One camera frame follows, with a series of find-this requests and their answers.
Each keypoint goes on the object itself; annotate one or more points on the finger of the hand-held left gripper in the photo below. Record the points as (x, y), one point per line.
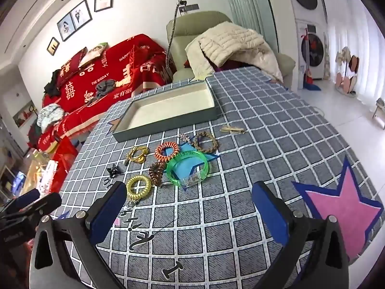
(48, 202)
(24, 198)

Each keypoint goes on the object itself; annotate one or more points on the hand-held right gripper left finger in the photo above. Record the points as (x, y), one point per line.
(106, 213)

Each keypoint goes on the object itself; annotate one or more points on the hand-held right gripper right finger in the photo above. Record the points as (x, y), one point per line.
(270, 213)

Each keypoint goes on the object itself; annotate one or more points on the green translucent bangle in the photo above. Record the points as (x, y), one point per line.
(186, 155)

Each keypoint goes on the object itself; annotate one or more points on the grey-green tray cream inside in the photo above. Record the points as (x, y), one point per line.
(168, 108)

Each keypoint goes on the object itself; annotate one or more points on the red gift bag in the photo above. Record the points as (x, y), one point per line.
(64, 162)

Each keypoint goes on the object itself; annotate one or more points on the black hair claw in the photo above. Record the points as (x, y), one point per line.
(114, 171)

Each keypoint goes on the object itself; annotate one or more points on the grey white knitted cloth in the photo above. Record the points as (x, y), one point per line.
(51, 116)

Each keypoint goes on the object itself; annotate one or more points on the beige hair clip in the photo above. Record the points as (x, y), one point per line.
(230, 130)

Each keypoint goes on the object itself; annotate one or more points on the dark clothes pile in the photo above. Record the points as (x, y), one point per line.
(52, 84)

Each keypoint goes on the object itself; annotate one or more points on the grey crumpled cloth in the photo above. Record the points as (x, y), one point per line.
(105, 89)

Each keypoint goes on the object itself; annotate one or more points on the red embroidered pillow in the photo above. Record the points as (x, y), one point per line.
(70, 69)

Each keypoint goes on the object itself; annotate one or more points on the red broom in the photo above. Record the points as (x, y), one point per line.
(307, 75)

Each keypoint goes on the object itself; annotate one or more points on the red printed blanket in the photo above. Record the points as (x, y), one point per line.
(120, 60)

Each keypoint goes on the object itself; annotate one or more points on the pink decorative stand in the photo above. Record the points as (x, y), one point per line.
(347, 78)

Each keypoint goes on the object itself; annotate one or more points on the white green printed pillow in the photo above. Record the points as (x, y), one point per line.
(94, 52)

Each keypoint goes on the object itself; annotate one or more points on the white washing machine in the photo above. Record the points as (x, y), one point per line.
(314, 49)

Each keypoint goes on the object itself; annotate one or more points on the black framed portrait photo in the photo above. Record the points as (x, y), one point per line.
(66, 27)

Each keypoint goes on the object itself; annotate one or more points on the cream quilted jacket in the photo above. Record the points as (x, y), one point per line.
(228, 42)

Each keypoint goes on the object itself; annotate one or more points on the pale green armchair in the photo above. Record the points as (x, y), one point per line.
(186, 42)

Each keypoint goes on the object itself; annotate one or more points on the black framed couple photo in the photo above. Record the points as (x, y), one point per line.
(80, 15)

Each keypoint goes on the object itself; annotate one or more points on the white sheer curtain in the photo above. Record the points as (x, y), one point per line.
(355, 36)

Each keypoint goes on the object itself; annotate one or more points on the braided pole floor stand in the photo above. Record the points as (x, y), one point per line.
(173, 27)

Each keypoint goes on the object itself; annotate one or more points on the pale green curtain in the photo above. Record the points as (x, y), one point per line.
(246, 6)

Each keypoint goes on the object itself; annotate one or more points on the small black picture frame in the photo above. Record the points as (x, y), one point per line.
(53, 45)

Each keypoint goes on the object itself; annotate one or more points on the small certificate picture frame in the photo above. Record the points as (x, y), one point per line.
(103, 3)

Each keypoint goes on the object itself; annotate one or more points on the black wall outlet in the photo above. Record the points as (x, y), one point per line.
(189, 9)

